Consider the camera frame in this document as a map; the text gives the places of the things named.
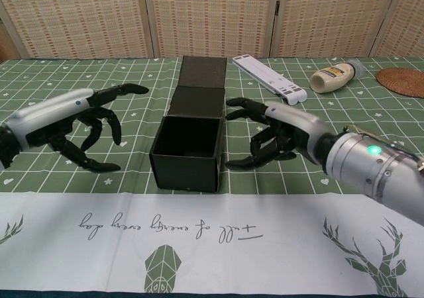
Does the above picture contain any white folding stand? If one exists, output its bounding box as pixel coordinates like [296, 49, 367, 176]
[232, 55, 308, 106]

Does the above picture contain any round woven rattan coaster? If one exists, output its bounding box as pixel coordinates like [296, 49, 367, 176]
[375, 68, 424, 99]

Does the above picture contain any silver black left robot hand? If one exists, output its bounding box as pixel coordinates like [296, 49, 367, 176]
[5, 82, 150, 174]

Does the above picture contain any cream mayonnaise squeeze bottle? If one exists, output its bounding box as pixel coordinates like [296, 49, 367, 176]
[309, 59, 364, 95]

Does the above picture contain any bamboo folding screen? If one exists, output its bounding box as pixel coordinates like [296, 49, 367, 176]
[0, 0, 424, 60]

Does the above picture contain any green grid deer tablecloth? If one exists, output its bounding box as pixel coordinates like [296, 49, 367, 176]
[0, 56, 424, 295]

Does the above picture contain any black cardboard folding box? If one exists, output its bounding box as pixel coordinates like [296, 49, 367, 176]
[148, 55, 228, 193]

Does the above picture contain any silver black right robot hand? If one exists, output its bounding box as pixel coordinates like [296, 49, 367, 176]
[225, 97, 332, 172]

